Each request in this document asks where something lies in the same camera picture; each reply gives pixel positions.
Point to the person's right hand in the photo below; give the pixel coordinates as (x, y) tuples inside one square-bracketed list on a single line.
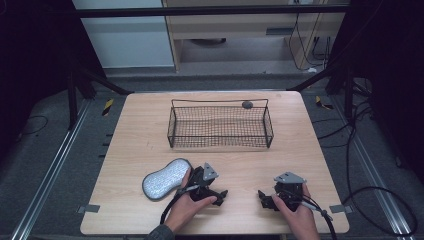
[(298, 220)]

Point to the white cabinet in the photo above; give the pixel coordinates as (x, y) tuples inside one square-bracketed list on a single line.
[(126, 36)]

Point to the black metal stand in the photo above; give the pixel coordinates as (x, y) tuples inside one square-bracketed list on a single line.
[(86, 80), (333, 76)]

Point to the black horizontal frame bar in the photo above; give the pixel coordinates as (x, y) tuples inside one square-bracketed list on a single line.
[(200, 11)]

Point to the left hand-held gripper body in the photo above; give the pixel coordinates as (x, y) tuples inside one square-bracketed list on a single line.
[(201, 181)]

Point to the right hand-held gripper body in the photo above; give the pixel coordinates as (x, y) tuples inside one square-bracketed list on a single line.
[(288, 190)]

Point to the person's left hand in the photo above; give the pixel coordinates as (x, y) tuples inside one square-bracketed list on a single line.
[(185, 208)]

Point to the grey oval scrubbing sponge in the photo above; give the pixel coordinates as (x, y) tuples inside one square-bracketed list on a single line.
[(165, 179)]

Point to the dark grey round object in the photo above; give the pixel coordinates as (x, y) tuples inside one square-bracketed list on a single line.
[(247, 105)]

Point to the yellow black striped tape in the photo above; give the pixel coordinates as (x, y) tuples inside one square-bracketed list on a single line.
[(322, 103), (107, 107)]

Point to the beige wooden desk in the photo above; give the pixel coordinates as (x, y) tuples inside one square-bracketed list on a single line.
[(233, 23)]

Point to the aluminium floor rail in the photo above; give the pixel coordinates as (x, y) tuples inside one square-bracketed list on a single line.
[(376, 176), (50, 173)]

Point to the grey tape piece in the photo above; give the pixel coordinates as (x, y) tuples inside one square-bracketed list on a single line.
[(88, 208), (340, 209)]

